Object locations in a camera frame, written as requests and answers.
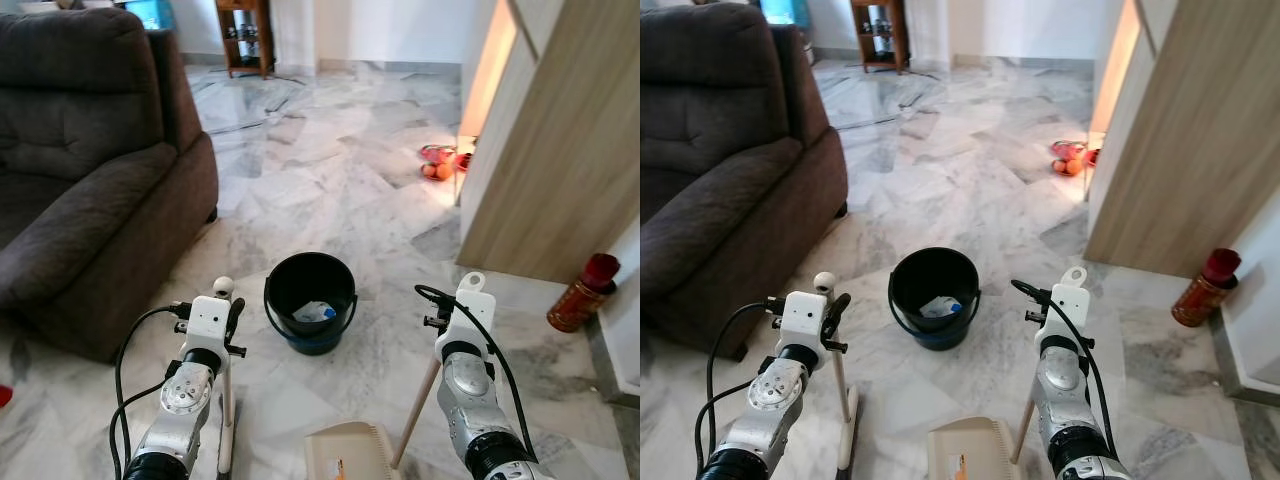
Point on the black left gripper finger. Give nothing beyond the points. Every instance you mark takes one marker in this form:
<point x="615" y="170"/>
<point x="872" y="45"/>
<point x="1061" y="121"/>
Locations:
<point x="237" y="318"/>
<point x="837" y="315"/>

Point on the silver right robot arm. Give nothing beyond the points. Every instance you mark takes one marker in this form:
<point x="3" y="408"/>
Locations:
<point x="470" y="390"/>
<point x="1060" y="385"/>

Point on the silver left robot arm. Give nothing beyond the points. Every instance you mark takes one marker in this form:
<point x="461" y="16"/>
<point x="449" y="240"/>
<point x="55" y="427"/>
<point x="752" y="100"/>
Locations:
<point x="765" y="400"/>
<point x="180" y="400"/>

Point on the white blue crumpled trash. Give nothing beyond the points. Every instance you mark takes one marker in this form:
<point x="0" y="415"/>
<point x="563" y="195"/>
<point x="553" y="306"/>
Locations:
<point x="942" y="306"/>
<point x="315" y="312"/>

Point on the black plastic bucket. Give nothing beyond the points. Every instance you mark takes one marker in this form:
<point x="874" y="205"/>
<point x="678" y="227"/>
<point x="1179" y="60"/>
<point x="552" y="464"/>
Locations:
<point x="935" y="270"/>
<point x="310" y="275"/>

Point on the red patterned canister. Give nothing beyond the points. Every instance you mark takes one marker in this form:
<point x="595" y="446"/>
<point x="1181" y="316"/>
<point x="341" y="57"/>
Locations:
<point x="578" y="300"/>
<point x="1202" y="293"/>

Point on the orange fruit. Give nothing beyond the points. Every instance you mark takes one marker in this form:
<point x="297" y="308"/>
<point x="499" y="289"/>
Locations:
<point x="444" y="172"/>
<point x="1074" y="167"/>

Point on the pink dragon fruit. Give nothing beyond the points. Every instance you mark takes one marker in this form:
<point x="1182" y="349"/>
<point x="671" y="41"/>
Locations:
<point x="437" y="153"/>
<point x="1066" y="149"/>

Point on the dark brown fabric sofa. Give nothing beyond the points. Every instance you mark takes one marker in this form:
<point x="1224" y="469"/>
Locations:
<point x="720" y="150"/>
<point x="90" y="150"/>

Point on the light wood cabinet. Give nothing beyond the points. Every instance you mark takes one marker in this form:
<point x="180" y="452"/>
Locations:
<point x="560" y="150"/>
<point x="1190" y="150"/>

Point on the small red object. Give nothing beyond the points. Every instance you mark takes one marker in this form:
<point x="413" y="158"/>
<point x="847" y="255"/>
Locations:
<point x="4" y="396"/>

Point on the brown wooden shelf stand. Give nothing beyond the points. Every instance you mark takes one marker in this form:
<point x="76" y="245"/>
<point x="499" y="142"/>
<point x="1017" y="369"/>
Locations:
<point x="878" y="10"/>
<point x="243" y="12"/>

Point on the blue storage box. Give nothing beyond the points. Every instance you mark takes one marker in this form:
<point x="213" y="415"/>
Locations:
<point x="150" y="12"/>
<point x="785" y="10"/>

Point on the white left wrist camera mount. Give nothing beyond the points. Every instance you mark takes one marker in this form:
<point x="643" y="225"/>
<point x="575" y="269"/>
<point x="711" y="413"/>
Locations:
<point x="803" y="320"/>
<point x="210" y="318"/>

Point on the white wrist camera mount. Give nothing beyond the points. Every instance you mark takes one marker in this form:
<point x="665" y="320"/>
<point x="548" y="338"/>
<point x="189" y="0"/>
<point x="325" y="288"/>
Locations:
<point x="1067" y="298"/>
<point x="470" y="300"/>
<point x="803" y="320"/>
<point x="210" y="318"/>

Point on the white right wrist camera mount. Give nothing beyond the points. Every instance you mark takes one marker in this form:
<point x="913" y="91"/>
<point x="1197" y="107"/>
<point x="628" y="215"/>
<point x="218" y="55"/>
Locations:
<point x="470" y="300"/>
<point x="1067" y="298"/>

